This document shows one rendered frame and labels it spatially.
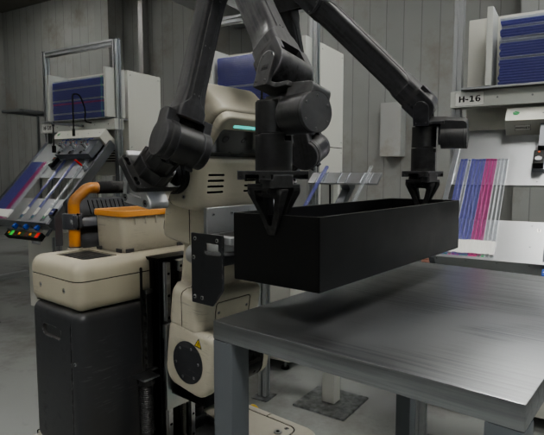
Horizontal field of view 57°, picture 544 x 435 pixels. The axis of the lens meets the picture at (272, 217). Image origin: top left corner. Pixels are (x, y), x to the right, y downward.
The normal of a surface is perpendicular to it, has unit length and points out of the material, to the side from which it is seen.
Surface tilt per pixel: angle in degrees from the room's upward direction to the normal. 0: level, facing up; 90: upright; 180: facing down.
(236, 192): 98
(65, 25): 90
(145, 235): 92
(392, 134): 90
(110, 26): 90
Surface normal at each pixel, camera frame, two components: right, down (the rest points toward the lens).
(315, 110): 0.60, 0.07
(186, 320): -0.64, 0.07
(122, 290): 0.77, 0.06
